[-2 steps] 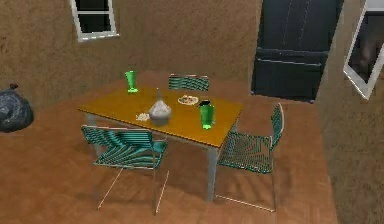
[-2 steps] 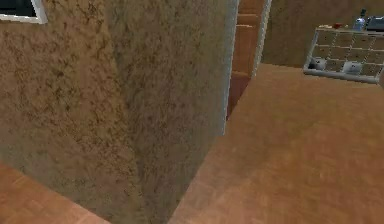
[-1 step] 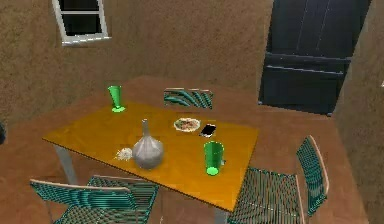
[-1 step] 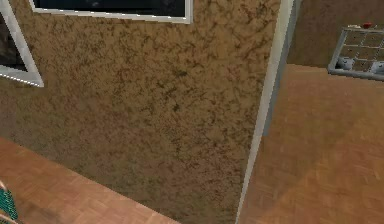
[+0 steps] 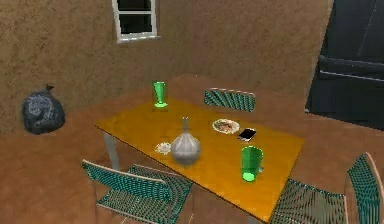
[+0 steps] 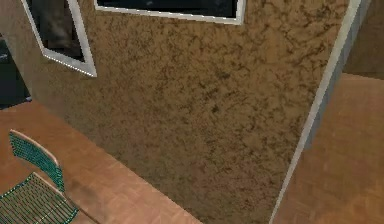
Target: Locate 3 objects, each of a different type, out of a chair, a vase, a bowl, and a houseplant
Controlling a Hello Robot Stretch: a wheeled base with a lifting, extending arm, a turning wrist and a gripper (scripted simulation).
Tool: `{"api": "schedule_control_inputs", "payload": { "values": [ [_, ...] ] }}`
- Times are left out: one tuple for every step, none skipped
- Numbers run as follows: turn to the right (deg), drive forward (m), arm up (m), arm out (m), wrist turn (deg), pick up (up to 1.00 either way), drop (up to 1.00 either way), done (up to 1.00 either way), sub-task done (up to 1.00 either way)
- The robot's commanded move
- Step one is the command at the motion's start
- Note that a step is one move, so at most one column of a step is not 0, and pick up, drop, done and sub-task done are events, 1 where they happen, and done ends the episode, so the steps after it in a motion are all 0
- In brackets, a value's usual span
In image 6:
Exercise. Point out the green mesh chair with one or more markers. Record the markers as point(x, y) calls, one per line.
point(36, 196)

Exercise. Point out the white framed picture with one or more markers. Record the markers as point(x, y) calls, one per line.
point(173, 6)
point(56, 30)

